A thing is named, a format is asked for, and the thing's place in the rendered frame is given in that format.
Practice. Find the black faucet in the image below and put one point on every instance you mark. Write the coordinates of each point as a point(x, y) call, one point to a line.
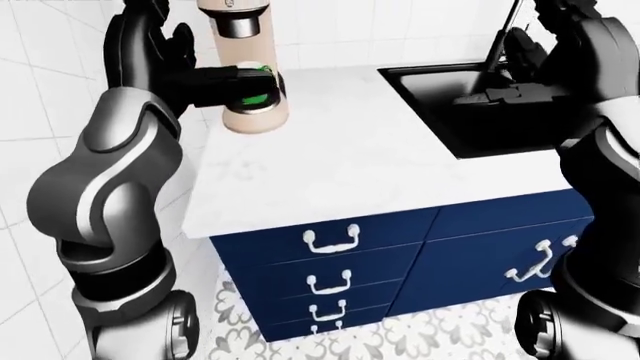
point(504, 33)

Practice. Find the navy blue cabinet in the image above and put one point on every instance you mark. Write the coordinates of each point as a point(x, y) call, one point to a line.
point(450, 262)

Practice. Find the wide navy drawer front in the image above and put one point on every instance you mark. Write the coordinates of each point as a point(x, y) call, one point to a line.
point(390, 232)

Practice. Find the beige coffee machine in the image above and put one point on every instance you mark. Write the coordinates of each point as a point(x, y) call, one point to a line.
point(245, 48)

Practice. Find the black sink basin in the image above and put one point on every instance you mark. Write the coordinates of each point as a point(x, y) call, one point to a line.
point(440, 112)

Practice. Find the navy cabinet door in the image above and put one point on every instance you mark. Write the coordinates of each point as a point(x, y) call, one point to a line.
point(460, 270)

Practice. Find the black left three-finger hand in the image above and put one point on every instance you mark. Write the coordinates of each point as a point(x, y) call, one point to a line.
point(132, 45)

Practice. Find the black right three-finger hand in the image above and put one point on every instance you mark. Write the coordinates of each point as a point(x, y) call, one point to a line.
point(595, 45)

